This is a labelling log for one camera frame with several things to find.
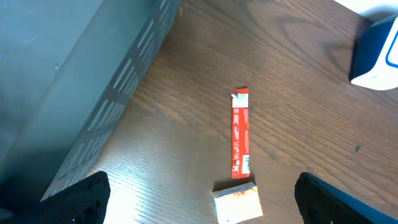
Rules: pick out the white barcode scanner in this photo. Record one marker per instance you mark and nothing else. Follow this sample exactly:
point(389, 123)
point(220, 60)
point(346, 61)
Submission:
point(375, 61)

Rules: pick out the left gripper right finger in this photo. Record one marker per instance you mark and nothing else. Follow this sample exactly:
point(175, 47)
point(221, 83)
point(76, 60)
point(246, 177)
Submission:
point(320, 202)

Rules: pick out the red white small packet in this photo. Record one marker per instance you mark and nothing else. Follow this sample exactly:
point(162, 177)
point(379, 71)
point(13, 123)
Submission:
point(240, 153)

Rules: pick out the grey plastic mesh basket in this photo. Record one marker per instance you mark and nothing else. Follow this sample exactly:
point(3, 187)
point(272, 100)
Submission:
point(68, 71)

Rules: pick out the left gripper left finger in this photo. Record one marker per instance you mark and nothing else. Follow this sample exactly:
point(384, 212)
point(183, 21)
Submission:
point(83, 202)

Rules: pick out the orange small box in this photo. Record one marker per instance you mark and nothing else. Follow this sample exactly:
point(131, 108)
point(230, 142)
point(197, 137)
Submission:
point(237, 204)

